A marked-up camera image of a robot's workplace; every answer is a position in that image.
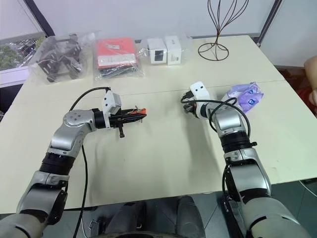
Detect grey window frame post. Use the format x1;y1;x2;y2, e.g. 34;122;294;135
257;0;276;46

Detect black window frame post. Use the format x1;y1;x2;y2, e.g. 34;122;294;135
24;0;56;38

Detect person's red garment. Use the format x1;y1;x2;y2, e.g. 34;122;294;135
296;85;317;110

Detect clear bag with red cloth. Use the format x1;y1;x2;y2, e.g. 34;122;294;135
93;36;146;81

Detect clear bag of white boxes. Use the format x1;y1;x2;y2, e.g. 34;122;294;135
135;32;193;66

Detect plain white box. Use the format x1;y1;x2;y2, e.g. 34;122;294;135
164;35;184;66

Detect black metal brackets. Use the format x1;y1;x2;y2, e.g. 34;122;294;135
36;34;84;82

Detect dark rounded shape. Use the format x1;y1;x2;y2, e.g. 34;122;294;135
176;195;207;238

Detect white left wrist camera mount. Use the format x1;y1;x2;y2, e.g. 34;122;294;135
101;90;122;130

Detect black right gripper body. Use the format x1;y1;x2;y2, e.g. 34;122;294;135
184;103;198;116

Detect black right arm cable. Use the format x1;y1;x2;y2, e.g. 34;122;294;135
180;95;252;200

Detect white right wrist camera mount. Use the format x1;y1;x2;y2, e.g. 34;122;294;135
190;81;210;101

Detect purple tissue pack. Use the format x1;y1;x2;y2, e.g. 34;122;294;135
221;82;264;115

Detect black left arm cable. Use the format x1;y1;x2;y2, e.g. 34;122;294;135
69;86;111;238

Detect white box with dark window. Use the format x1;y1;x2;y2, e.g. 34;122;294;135
147;38;167;65

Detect brown wire stand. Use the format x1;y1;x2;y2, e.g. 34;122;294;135
197;0;250;61

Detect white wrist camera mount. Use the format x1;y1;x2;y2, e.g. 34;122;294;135
101;90;122;130
190;81;210;101

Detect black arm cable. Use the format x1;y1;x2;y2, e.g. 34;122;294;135
69;86;111;238
180;95;252;200

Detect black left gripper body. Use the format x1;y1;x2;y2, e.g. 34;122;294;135
108;109;126;129

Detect clear bag of metal parts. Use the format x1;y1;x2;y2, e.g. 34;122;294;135
27;31;97;85

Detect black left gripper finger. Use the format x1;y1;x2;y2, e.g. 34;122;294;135
123;108;148;116
123;116;147;123

